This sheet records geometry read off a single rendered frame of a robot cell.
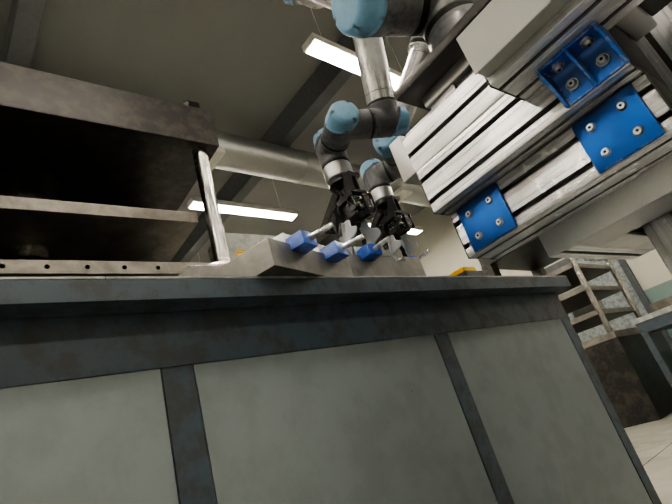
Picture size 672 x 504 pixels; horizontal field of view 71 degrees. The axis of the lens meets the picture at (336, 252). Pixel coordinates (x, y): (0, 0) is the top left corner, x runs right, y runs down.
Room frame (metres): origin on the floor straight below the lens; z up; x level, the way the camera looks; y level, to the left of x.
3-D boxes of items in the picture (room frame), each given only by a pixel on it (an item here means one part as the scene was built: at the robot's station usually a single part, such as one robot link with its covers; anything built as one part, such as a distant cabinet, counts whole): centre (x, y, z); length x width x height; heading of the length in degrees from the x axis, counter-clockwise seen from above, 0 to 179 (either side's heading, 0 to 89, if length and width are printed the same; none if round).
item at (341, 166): (1.06, -0.07, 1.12); 0.08 x 0.08 x 0.05
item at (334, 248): (0.89, -0.01, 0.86); 0.13 x 0.05 x 0.05; 61
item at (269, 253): (0.97, 0.26, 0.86); 0.50 x 0.26 x 0.11; 61
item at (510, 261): (5.35, -2.36, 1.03); 1.54 x 0.94 x 2.06; 136
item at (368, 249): (1.04, -0.08, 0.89); 0.13 x 0.05 x 0.05; 43
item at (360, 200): (1.05, -0.07, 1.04); 0.09 x 0.08 x 0.12; 44
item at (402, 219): (1.34, -0.20, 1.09); 0.09 x 0.08 x 0.12; 44
